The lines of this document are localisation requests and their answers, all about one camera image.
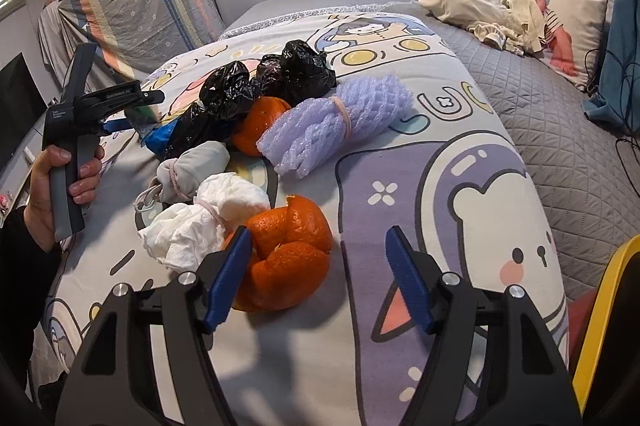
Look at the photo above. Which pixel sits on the purple foam net bundle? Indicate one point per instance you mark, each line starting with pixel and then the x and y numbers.
pixel 330 125

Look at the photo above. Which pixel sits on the small orange peel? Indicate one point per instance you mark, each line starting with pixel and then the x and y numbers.
pixel 260 125

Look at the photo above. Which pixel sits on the grey cloth bundle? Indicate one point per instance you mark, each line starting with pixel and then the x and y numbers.
pixel 192 173

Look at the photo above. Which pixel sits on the grey quilted bedspread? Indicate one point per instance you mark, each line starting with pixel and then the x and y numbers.
pixel 540 125

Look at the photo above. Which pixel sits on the grey hanging cloth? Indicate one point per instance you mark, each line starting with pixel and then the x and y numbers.
pixel 52 35

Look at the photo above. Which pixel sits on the baby print pillow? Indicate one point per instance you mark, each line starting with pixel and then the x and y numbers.
pixel 575 30

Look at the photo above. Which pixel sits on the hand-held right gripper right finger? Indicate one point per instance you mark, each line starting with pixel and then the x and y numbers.
pixel 407 276

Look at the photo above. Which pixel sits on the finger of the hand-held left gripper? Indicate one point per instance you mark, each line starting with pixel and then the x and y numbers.
pixel 150 96
pixel 116 126

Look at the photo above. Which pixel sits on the yellow trash bin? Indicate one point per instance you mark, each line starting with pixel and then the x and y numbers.
pixel 610 316

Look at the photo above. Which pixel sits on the cream clothes pile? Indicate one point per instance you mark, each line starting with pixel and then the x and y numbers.
pixel 490 10

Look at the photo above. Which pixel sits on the person's left hand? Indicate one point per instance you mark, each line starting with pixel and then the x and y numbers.
pixel 39 201

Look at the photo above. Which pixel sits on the small black plastic bag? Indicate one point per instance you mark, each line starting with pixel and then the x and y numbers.
pixel 305 68

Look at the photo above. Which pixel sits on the large black plastic bag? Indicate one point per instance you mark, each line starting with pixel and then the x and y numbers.
pixel 220 90

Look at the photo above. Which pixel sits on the long blue curtain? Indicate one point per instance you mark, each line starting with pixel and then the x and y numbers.
pixel 620 55

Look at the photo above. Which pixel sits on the grey lace-trimmed sheet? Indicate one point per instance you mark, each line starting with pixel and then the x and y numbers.
pixel 310 5

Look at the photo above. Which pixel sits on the blue plastic wrapper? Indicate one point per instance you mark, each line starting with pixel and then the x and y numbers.
pixel 159 139

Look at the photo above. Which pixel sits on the black monitor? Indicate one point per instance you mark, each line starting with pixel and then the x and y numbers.
pixel 17 110

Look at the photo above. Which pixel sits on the white tissue bundle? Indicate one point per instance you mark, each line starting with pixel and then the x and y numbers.
pixel 200 221

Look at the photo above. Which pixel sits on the large orange peel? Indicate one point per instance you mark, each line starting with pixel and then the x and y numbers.
pixel 287 256

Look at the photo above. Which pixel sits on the cartoon printed blanket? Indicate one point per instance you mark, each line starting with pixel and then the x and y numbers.
pixel 430 186

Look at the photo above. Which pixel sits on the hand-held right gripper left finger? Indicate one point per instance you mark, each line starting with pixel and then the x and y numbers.
pixel 231 275

